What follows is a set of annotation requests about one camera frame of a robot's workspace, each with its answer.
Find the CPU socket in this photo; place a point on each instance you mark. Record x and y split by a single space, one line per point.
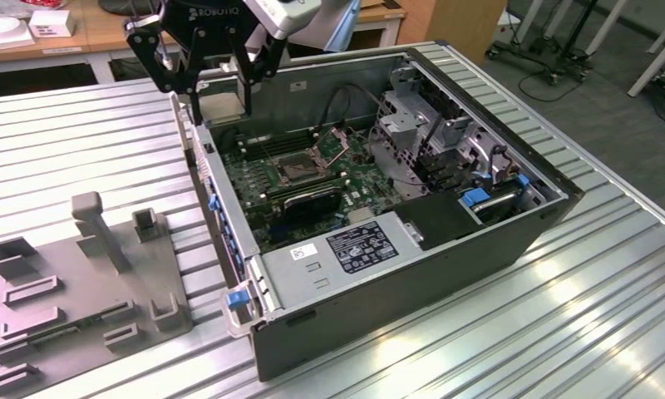
296 168

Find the white round dish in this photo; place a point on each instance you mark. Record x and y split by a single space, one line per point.
0 29

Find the silver chipset heatsink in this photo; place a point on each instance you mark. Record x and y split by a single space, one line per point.
361 216

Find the grey parts rack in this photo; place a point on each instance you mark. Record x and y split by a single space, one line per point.
144 282

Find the wooden cabinet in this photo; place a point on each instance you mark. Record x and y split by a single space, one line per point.
465 29

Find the blue retention clip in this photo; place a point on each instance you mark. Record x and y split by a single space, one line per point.
212 201

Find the black monitor base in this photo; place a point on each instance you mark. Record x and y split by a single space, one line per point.
127 5

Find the red packet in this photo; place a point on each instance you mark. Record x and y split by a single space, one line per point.
44 3

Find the wooden desk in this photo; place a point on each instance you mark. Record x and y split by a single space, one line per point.
100 33

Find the grey power supply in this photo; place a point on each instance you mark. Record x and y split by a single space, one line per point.
304 274

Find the silver CPU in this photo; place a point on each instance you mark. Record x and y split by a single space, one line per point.
224 108

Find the black plastic shroud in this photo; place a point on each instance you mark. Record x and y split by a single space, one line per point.
437 218

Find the small white box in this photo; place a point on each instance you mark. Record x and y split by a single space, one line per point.
49 23

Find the small blue plastic clip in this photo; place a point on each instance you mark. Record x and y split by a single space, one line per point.
521 181

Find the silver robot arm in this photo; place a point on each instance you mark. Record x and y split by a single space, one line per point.
344 29

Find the green motherboard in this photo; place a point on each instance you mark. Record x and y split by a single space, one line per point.
365 166

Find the black RAM slot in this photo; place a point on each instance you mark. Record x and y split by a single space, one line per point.
277 143
277 138
277 153
277 148

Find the green RAM stick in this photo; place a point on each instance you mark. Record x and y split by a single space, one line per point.
60 332

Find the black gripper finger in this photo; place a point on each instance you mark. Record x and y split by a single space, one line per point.
147 54
268 58

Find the hard disk in blue carrier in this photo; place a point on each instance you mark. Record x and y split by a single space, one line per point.
473 197

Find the silver drive cage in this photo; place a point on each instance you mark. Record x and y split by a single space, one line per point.
401 124

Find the blue case latch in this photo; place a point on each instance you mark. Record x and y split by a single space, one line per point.
237 300

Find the black PC case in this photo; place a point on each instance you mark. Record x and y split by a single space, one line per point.
393 299

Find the black wheeled stand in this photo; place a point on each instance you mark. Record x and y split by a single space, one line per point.
575 29

